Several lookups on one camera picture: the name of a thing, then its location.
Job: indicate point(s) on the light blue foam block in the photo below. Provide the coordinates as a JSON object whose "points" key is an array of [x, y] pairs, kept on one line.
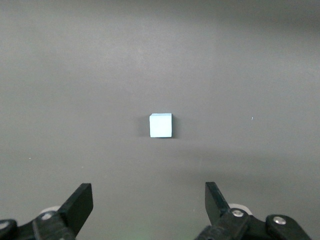
{"points": [[160, 126]]}

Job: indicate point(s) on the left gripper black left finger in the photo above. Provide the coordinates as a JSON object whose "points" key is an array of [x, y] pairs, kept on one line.
{"points": [[77, 207]]}

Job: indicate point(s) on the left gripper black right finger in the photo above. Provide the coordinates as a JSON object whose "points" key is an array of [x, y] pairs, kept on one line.
{"points": [[215, 202]]}

